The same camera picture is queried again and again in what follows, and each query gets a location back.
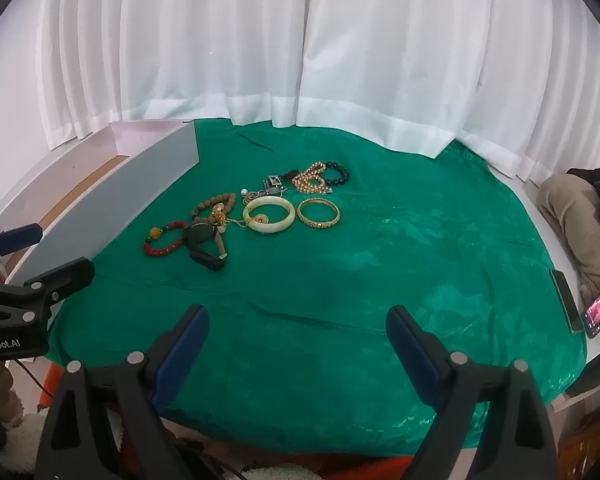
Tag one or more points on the pale jade bangle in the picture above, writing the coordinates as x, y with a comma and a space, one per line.
272, 200

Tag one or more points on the orange table frame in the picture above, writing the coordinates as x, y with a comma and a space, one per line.
50, 385

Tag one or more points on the white curtain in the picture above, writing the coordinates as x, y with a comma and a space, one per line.
280, 35

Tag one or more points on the white fleece cloth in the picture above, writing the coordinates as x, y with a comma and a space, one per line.
17, 440

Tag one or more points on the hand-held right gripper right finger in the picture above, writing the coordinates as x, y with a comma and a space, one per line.
415, 355

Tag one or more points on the green satin cloth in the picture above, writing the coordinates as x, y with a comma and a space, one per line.
330, 285

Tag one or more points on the pearl earring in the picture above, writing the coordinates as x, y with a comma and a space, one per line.
243, 191

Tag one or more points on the dark smartphone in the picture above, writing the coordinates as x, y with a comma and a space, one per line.
567, 305

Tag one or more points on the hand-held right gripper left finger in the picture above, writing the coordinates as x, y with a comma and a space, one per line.
180, 355

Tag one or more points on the black wrist watch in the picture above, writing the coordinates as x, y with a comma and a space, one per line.
197, 232

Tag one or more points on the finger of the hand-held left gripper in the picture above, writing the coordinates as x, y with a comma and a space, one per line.
17, 236
60, 277

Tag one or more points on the brown wooden furniture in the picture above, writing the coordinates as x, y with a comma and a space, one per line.
590, 445

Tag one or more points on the gold patterned bangle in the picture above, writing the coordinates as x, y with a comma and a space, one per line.
320, 224

